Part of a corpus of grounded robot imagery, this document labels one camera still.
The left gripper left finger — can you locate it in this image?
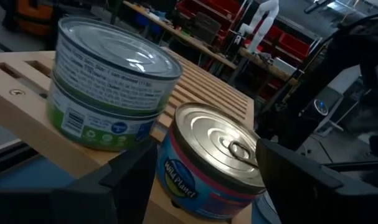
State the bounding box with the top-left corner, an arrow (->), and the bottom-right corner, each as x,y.
0,141 -> 158,224

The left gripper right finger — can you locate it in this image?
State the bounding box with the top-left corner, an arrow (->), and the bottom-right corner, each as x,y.
255,139 -> 378,224

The green-label tuna can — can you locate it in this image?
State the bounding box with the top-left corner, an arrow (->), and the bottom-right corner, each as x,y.
53,17 -> 183,116
47,73 -> 160,152

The gold-lid salmon can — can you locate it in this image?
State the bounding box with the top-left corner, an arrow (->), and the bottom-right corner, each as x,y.
156,102 -> 267,220

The wooden slatted shelf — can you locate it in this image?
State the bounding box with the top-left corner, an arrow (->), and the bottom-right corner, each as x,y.
0,49 -> 255,224

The grey device with blue light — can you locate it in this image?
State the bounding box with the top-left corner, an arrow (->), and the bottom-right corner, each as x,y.
309,85 -> 345,125

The red bin rack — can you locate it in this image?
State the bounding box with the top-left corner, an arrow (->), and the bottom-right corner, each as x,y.
176,0 -> 320,63

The orange black machine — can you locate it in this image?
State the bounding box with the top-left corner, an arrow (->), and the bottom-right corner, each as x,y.
14,0 -> 54,35

